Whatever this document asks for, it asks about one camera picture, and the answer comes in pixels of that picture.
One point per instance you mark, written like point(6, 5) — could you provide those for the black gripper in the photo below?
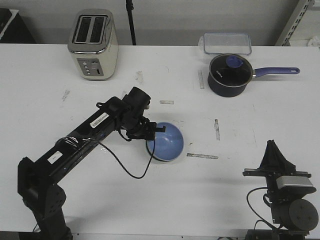
point(267, 164)
point(144, 130)

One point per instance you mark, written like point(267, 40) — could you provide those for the blue bowl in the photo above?
point(168, 144)

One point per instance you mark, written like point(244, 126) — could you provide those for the green bowl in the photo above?
point(162, 161)

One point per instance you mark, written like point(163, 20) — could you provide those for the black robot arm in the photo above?
point(293, 217)
point(37, 181)

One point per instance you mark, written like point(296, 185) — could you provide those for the dark blue saucepan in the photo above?
point(229, 92)

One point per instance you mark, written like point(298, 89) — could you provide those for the glass pot lid blue knob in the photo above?
point(231, 70)

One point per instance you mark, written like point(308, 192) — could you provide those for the clear plastic food container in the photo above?
point(213, 43)

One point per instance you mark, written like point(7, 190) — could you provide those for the cream and chrome toaster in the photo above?
point(93, 44)

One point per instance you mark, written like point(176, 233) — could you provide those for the white crumpled cloth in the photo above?
point(314, 42)

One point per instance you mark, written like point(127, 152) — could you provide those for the black tripod pole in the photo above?
point(129, 8)

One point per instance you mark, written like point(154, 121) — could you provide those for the grey slotted shelf upright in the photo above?
point(302, 26)

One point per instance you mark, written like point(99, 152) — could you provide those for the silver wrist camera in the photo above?
point(295, 184)

